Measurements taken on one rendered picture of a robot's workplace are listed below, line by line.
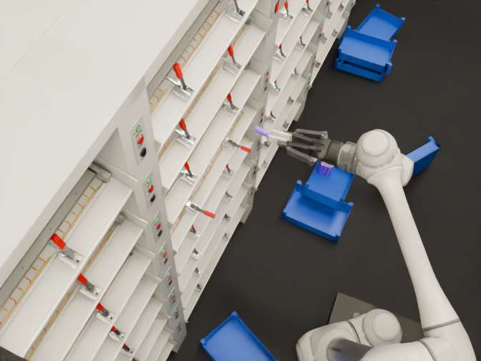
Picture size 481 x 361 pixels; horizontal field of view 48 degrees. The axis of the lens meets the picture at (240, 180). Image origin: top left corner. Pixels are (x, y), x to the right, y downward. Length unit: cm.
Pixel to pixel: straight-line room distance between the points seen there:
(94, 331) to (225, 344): 120
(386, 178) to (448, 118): 190
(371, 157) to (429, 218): 155
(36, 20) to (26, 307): 51
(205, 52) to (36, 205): 62
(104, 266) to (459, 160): 233
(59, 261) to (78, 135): 27
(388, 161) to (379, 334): 80
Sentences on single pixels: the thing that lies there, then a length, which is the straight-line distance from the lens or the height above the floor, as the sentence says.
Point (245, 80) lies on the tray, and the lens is 175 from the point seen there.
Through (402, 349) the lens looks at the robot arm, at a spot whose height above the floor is 106.
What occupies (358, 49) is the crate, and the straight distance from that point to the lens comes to 339.
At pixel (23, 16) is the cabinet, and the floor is 175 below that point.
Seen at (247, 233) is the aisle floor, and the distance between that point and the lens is 271.
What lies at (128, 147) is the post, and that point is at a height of 164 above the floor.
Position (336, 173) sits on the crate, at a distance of 292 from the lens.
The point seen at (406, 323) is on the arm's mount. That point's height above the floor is 28.
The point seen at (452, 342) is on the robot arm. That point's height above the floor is 107.
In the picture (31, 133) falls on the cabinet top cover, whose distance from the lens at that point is 91.
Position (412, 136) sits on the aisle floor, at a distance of 319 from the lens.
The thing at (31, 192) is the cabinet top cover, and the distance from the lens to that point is 86.
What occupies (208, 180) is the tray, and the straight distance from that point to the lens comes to 176.
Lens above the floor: 247
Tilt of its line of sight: 60 degrees down
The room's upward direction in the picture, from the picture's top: 5 degrees clockwise
